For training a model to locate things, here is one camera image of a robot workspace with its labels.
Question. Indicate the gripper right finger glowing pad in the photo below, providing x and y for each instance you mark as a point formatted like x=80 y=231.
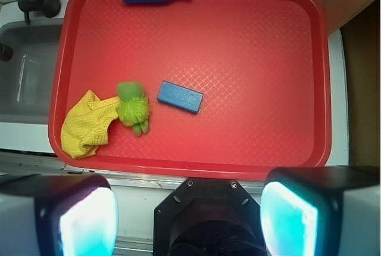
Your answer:
x=331 y=210

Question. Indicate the grey sink basin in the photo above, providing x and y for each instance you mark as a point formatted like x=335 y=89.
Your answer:
x=27 y=78

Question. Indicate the blue rectangular block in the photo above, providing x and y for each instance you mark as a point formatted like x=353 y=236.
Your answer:
x=180 y=97

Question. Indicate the green plush toy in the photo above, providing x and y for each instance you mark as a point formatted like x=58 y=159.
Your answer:
x=134 y=108

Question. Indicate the red plastic tray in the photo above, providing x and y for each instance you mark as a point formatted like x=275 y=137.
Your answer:
x=262 y=66

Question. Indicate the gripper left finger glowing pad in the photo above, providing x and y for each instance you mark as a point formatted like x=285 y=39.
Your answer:
x=58 y=215

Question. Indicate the black faucet handle knob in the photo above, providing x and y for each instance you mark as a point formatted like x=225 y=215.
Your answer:
x=6 y=52

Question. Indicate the yellow cloth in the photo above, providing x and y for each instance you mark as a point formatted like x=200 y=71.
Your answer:
x=85 y=127

